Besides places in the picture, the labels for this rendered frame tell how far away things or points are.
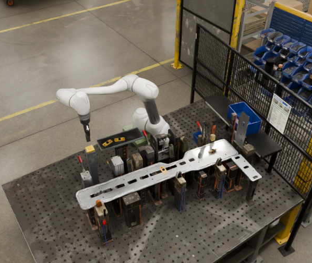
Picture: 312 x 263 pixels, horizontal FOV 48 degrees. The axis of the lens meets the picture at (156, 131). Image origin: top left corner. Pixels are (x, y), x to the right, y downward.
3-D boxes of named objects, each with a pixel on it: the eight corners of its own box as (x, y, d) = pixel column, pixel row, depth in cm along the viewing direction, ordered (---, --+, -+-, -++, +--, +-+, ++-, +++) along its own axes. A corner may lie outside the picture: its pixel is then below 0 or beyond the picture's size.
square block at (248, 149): (241, 180, 316) (248, 151, 292) (236, 174, 321) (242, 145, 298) (248, 177, 319) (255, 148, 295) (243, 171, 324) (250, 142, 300)
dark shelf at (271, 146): (261, 159, 294) (262, 156, 292) (204, 102, 355) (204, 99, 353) (282, 151, 301) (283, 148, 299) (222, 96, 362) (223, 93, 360)
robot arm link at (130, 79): (118, 74, 286) (131, 80, 281) (131, 69, 299) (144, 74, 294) (117, 89, 293) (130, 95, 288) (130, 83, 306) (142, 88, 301)
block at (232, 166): (226, 194, 304) (231, 171, 286) (219, 184, 312) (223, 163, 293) (235, 190, 307) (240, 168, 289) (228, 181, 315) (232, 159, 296)
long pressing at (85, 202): (83, 214, 254) (82, 213, 253) (74, 192, 269) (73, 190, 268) (240, 154, 299) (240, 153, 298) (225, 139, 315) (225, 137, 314)
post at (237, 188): (236, 191, 306) (241, 168, 287) (229, 182, 314) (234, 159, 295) (242, 188, 309) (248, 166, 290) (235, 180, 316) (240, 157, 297)
